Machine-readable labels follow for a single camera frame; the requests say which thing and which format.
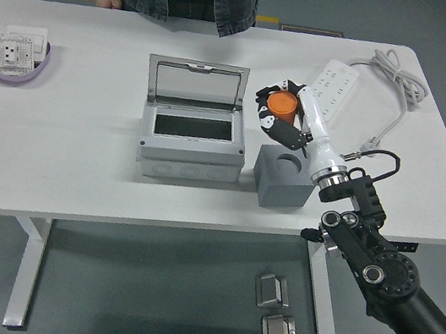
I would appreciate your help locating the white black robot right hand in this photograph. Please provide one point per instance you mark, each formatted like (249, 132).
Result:
(319, 131)

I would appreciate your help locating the orange cylinder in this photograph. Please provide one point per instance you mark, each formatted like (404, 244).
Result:
(281, 105)

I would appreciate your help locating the smoky transparent box lid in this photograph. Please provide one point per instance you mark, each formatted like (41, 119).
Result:
(196, 85)

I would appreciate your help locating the grey plastic junction box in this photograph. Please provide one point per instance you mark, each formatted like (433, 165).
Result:
(190, 157)

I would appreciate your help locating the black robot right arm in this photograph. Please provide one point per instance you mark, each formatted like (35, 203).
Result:
(393, 277)

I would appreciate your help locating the grey cube with round hole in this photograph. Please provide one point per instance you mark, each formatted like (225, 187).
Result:
(282, 194)

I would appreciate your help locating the white power strip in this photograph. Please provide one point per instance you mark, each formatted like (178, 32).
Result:
(339, 83)

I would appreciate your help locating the brown floor plate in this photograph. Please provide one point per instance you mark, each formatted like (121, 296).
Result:
(312, 32)

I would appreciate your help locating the purple bowl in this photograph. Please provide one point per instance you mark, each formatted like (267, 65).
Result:
(6, 78)

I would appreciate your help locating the black table control panel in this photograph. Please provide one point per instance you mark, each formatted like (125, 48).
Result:
(411, 247)

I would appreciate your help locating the white right table leg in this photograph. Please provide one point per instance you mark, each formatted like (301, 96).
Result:
(324, 304)

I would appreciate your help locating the white table leg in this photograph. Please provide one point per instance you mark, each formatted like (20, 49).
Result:
(27, 271)
(324, 304)

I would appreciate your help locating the white left table leg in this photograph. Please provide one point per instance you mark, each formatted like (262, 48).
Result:
(27, 271)

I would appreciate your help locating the plain white switch plate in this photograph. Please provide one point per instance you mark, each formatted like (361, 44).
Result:
(27, 31)

